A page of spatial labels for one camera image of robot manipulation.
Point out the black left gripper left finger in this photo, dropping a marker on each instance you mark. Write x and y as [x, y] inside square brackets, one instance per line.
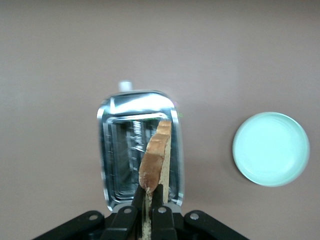
[125, 222]

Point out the beige chrome two-slot toaster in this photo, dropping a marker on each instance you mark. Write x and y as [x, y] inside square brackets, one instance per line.
[110, 105]

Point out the brown bread slice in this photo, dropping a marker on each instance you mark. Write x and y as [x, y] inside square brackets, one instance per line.
[152, 165]

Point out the pale green round plate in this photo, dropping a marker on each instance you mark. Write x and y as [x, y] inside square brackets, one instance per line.
[271, 150]

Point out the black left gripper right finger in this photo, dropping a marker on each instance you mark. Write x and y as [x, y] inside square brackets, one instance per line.
[162, 222]

